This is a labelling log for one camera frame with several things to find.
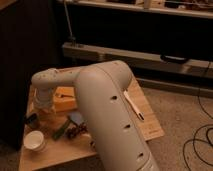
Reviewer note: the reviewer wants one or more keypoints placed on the blue sponge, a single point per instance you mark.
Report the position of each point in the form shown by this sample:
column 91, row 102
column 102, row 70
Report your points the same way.
column 76, row 118

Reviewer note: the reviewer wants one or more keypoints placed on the green cucumber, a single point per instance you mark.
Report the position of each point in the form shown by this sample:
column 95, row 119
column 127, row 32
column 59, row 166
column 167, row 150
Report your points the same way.
column 58, row 133

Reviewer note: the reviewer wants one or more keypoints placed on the white paper cup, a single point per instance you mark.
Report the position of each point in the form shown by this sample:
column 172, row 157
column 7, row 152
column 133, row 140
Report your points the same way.
column 34, row 141

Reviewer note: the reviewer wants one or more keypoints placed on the fork in tray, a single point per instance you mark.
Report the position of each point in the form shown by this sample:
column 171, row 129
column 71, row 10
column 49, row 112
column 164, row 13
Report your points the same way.
column 63, row 95

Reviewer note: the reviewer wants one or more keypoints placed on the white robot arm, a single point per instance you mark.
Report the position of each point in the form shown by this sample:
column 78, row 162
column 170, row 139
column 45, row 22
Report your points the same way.
column 99, row 93

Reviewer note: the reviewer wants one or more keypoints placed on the metal cup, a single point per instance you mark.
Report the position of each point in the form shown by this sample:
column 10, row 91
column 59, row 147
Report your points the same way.
column 33, row 121

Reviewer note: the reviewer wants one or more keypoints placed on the black handle on shelf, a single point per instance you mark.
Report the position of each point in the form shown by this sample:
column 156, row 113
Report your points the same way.
column 177, row 60

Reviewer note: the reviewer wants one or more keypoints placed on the grey metal shelf beam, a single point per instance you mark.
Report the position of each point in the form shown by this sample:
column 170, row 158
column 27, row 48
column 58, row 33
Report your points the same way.
column 137, row 59

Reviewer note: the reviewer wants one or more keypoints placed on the wooden table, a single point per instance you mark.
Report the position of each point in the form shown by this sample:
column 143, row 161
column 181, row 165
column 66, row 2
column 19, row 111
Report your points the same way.
column 67, row 150

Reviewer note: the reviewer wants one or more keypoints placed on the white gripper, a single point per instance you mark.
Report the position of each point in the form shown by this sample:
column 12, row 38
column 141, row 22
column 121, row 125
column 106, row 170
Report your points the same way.
column 44, row 110

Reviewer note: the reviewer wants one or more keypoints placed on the bunch of red grapes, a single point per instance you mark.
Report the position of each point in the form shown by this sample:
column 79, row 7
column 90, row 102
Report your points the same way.
column 75, row 131

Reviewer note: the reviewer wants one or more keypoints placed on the white handled utensil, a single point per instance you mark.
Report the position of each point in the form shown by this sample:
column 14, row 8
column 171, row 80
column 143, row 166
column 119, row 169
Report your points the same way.
column 134, row 107

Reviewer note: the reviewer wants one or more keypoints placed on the upper shelf with clutter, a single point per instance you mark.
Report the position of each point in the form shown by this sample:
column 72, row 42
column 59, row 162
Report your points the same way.
column 139, row 8

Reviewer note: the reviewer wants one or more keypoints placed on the yellow plastic tray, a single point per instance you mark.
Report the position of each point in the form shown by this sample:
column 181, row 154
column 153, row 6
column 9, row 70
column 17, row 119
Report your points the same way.
column 62, row 104

